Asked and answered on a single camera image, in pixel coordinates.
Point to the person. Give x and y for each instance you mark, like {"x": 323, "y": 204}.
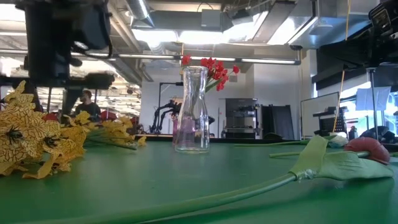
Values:
{"x": 88, "y": 107}

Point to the black panel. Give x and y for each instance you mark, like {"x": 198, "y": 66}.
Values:
{"x": 278, "y": 121}

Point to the red chair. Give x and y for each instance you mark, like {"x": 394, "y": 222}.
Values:
{"x": 49, "y": 117}
{"x": 108, "y": 115}

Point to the red artificial tulip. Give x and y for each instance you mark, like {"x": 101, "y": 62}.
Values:
{"x": 370, "y": 148}

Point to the silver ventilation duct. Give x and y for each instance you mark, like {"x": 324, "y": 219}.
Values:
{"x": 138, "y": 12}

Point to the red artificial flower bunch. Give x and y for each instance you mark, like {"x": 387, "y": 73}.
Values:
{"x": 219, "y": 74}

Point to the dark bag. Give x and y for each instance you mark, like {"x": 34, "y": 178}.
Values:
{"x": 377, "y": 134}

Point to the clear glass vase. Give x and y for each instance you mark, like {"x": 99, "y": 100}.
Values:
{"x": 192, "y": 102}

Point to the green table mat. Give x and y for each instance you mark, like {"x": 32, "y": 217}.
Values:
{"x": 186, "y": 186}

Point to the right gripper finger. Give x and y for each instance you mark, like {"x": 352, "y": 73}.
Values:
{"x": 339, "y": 53}

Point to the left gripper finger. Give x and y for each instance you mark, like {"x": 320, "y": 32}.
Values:
{"x": 96, "y": 81}

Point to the dark bottle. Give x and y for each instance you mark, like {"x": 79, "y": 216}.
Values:
{"x": 353, "y": 133}

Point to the black background robot arm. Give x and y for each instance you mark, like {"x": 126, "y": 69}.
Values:
{"x": 161, "y": 112}

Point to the long ceiling light strip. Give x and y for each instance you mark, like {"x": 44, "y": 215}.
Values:
{"x": 267, "y": 61}

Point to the grey ceiling box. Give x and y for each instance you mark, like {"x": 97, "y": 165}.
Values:
{"x": 211, "y": 19}

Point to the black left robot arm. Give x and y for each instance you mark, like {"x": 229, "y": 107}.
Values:
{"x": 46, "y": 18}

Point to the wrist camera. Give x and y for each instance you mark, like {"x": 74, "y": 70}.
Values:
{"x": 382, "y": 15}
{"x": 93, "y": 25}

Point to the white diffuser panel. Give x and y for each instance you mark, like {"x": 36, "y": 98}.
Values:
{"x": 363, "y": 98}

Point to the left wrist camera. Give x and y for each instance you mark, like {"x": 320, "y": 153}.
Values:
{"x": 93, "y": 25}

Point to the whiteboard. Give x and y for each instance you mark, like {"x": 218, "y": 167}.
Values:
{"x": 318, "y": 115}

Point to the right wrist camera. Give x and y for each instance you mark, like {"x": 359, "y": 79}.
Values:
{"x": 382, "y": 15}

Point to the black aluminium table frame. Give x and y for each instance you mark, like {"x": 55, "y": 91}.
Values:
{"x": 224, "y": 140}

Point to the yellow artificial flower bunch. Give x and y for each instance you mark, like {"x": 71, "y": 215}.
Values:
{"x": 25, "y": 130}
{"x": 121, "y": 127}

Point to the black frame stand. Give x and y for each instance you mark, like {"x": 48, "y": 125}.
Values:
{"x": 159, "y": 93}

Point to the black coffee machine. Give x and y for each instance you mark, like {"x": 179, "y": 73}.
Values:
{"x": 241, "y": 118}

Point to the purple glass vase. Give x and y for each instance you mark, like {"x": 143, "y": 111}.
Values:
{"x": 176, "y": 127}

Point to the black equipment cart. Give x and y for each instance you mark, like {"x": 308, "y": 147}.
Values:
{"x": 329, "y": 121}

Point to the light stand pole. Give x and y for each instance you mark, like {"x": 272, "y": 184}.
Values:
{"x": 373, "y": 102}

